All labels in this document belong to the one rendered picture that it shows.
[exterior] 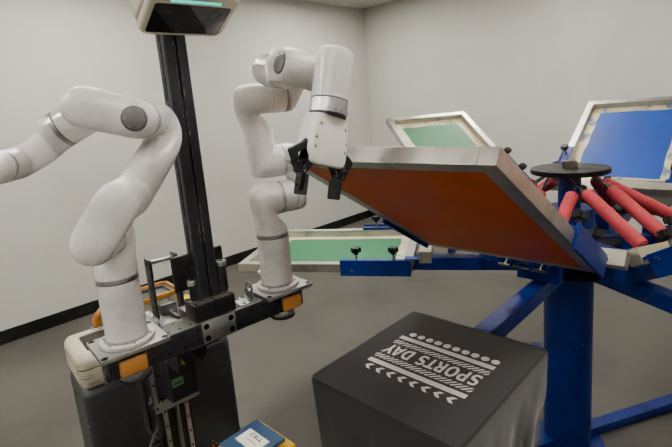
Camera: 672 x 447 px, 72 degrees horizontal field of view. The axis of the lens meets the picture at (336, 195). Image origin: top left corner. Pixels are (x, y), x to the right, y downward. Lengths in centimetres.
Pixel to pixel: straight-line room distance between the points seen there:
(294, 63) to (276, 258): 63
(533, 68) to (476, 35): 81
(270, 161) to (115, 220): 47
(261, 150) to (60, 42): 354
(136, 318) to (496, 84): 521
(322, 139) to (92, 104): 47
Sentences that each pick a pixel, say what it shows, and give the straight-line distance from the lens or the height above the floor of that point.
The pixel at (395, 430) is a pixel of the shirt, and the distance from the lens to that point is 119.
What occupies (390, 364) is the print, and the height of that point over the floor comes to 95.
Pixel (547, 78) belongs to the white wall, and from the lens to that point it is 570.
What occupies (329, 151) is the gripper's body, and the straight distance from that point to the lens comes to 90.
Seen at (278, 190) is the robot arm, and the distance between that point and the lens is 134.
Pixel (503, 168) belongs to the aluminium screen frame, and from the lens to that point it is 89.
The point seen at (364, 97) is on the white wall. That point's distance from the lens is 691.
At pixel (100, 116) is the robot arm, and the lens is 106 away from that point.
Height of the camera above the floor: 165
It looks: 11 degrees down
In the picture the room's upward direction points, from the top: 5 degrees counter-clockwise
